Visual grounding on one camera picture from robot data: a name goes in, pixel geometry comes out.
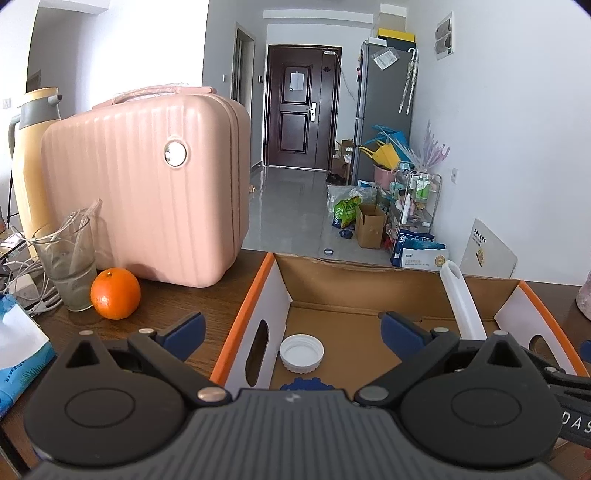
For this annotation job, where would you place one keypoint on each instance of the blue plastic cap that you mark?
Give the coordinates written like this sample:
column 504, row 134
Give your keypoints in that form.
column 304, row 384

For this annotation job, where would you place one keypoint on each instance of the clear plastic bag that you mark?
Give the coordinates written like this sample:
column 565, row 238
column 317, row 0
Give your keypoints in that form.
column 339, row 191

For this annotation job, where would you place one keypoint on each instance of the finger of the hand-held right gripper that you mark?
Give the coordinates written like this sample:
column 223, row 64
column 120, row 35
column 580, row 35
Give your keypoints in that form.
column 568, row 376

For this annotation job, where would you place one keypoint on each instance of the white box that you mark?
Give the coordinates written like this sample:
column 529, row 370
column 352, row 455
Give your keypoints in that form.
column 393, row 17

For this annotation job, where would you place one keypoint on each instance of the dark shoes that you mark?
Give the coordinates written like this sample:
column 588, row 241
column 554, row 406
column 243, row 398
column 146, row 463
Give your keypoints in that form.
column 336, row 178

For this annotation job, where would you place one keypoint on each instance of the blue and white package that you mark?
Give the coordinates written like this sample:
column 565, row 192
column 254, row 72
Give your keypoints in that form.
column 418, row 254

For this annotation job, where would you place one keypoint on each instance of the yellow flat box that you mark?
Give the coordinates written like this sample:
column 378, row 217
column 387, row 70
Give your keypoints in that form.
column 396, row 36

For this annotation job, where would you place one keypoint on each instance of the orange fruit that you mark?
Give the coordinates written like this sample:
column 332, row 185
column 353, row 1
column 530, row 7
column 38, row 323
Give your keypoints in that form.
column 115, row 294

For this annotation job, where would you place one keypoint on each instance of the yellow thermos jug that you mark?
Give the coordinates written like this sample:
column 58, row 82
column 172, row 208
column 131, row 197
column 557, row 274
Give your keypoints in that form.
column 27, row 184

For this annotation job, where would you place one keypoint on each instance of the red and white lint brush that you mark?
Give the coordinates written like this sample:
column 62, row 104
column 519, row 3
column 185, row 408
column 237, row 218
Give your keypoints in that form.
column 464, row 309

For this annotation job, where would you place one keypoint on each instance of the white flat board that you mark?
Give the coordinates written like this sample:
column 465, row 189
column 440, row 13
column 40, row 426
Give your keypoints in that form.
column 489, row 251

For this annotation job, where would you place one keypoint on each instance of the metal rack with bottles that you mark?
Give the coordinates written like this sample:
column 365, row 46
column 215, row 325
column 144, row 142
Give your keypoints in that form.
column 413, row 203

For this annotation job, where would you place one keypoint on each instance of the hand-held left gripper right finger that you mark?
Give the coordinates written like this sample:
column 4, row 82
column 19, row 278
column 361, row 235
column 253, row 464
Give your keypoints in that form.
column 402, row 336

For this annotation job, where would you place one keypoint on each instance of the pale purple hangers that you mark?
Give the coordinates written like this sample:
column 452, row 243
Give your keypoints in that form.
column 430, row 150

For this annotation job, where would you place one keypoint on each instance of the blue dustpan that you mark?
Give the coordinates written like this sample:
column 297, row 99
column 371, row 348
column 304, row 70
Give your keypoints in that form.
column 395, row 137

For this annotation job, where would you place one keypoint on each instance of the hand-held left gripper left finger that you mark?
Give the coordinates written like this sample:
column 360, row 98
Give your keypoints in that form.
column 184, row 331

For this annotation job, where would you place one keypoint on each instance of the paper sheet on refrigerator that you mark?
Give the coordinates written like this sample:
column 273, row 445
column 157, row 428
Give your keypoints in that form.
column 385, row 59

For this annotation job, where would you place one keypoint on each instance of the pale purple ceramic vase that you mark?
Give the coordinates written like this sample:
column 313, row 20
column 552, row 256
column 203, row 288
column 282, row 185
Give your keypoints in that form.
column 585, row 295

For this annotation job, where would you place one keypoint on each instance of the open brown cardboard box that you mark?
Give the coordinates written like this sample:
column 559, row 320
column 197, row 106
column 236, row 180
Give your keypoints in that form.
column 369, row 230

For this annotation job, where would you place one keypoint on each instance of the clear folded umbrella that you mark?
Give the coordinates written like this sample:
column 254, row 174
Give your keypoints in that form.
column 410, row 83

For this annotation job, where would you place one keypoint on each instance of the yellow bag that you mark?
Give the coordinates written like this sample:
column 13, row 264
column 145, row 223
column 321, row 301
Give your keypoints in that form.
column 385, row 157

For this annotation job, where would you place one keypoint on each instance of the red cardboard box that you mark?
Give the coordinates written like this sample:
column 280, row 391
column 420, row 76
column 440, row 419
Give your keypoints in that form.
column 351, row 318

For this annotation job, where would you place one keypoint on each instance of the blue tissue pack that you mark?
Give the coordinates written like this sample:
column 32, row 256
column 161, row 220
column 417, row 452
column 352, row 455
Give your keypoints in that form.
column 21, row 364

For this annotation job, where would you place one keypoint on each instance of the white plastic cap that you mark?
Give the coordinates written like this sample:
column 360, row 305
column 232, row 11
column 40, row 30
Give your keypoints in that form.
column 302, row 353

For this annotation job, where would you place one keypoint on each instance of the green bag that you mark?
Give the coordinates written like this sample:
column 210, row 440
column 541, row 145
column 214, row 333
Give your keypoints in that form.
column 347, row 213

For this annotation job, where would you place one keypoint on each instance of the small cardboard boxes by door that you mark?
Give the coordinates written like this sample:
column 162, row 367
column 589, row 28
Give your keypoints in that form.
column 344, row 159

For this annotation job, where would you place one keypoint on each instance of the black tripod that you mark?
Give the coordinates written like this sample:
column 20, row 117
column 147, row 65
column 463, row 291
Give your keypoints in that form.
column 10, row 198

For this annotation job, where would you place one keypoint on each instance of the pink bucket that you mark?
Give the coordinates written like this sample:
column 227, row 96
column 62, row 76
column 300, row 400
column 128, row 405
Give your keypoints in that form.
column 384, row 177

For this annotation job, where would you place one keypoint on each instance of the pink hard-shell suitcase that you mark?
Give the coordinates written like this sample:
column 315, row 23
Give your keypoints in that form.
column 138, row 207

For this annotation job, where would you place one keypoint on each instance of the clear glass cup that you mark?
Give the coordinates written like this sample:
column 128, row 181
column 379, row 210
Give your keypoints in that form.
column 74, row 281

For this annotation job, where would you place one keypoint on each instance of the dark brown entrance door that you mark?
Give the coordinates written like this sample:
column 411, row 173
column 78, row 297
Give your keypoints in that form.
column 300, row 129

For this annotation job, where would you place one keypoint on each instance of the dark blue cloth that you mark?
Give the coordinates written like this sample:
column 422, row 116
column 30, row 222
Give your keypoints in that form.
column 346, row 233

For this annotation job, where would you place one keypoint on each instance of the white wall electrical panel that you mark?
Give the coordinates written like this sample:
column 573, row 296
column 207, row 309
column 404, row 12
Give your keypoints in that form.
column 445, row 36

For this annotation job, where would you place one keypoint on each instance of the grey refrigerator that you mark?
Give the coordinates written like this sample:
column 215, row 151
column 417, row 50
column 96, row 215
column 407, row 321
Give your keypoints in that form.
column 378, row 115

